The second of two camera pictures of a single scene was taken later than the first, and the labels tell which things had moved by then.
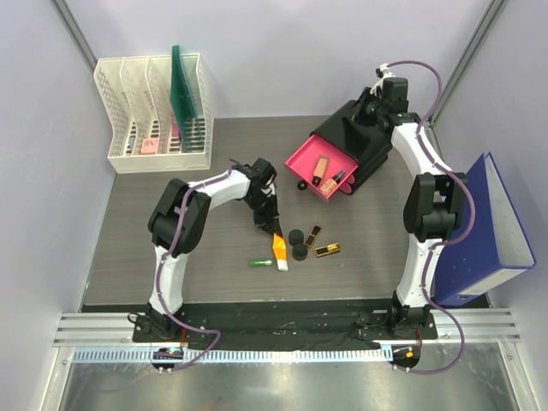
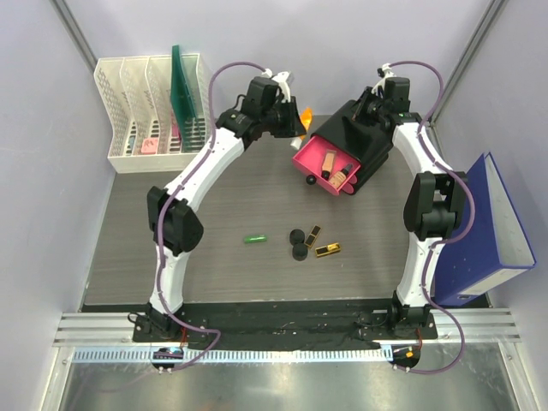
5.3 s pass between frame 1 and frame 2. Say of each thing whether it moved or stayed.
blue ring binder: stayed
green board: stayed
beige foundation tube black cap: moved
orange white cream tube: moved
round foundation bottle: moved
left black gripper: moved
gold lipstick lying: stayed
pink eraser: stayed
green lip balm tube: moved
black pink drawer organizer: stayed
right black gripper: stayed
